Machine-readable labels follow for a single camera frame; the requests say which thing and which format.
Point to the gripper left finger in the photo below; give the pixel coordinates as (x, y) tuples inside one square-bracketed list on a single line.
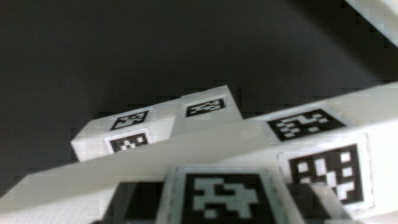
[(133, 204)]

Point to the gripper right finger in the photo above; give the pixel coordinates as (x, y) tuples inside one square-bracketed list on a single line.
[(318, 205)]

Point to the small white tagged cube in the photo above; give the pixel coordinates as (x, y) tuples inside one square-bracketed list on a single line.
[(224, 195)]

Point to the white chair back frame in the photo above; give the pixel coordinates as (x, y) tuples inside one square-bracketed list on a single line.
[(322, 144)]

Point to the white chair leg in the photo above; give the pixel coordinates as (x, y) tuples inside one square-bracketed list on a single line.
[(125, 131)]

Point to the white chair seat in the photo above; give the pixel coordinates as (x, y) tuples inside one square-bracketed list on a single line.
[(206, 110)]

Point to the white right fence bar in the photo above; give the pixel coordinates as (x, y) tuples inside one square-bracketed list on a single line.
[(379, 11)]

